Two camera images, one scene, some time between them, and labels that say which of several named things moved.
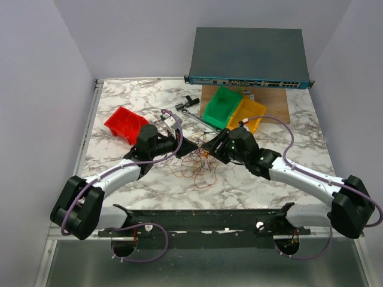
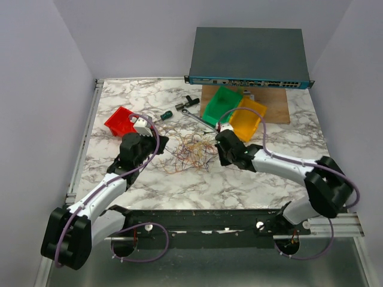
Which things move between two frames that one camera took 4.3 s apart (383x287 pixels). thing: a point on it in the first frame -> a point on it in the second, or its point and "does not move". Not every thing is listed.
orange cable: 199,170 -> 194,152
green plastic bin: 222,105 does not move
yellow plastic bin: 250,109 does not move
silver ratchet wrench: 218,130 does not move
